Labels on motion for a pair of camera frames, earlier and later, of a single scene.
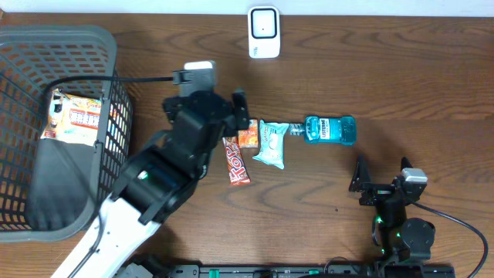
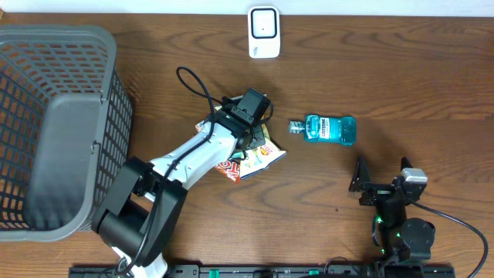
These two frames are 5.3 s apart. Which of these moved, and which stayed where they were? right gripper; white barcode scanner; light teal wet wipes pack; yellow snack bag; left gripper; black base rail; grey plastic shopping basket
Moved: left gripper; yellow snack bag; light teal wet wipes pack
Stayed: white barcode scanner; right gripper; black base rail; grey plastic shopping basket
